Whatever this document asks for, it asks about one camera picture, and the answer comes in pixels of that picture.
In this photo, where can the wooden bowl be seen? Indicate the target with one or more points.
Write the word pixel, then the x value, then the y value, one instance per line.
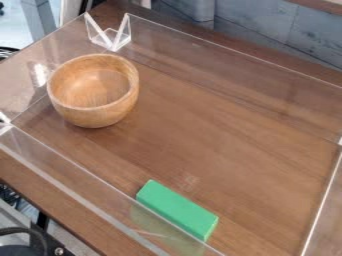
pixel 93 89

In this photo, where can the black clamp under table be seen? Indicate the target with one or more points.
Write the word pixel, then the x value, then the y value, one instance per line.
pixel 44 242

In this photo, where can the green rectangular block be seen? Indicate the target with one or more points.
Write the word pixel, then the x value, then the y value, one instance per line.
pixel 177 209

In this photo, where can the clear acrylic corner bracket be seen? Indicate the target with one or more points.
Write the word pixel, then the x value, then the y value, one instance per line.
pixel 108 38

